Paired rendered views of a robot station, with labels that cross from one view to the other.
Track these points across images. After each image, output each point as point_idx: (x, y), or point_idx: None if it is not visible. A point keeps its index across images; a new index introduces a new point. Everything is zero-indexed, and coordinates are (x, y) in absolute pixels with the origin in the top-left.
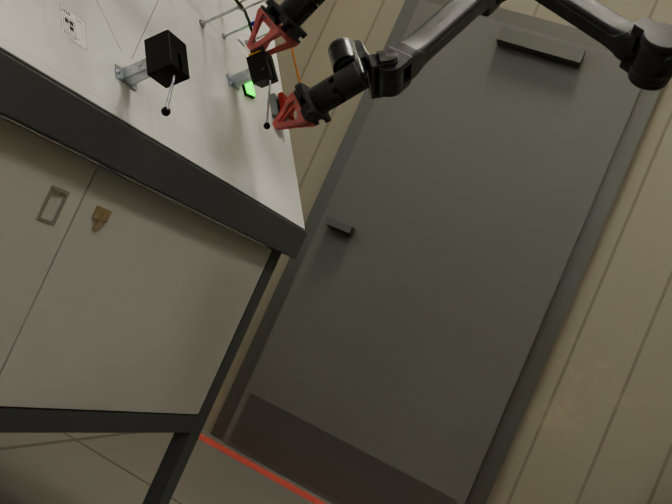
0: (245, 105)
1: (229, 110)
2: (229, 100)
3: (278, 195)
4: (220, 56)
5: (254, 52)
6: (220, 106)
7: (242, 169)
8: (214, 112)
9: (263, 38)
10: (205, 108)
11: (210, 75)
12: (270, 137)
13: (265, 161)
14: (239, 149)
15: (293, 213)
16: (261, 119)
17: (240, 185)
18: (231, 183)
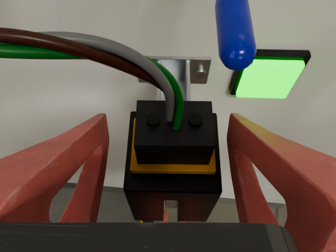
0: (213, 107)
1: (113, 123)
2: (123, 108)
3: (230, 187)
4: (122, 5)
5: (132, 144)
6: (71, 121)
7: (120, 174)
8: (42, 131)
9: (63, 217)
10: (6, 129)
11: (34, 75)
12: (299, 142)
13: (223, 166)
14: (123, 160)
15: (264, 196)
16: (288, 121)
17: (103, 183)
18: (76, 182)
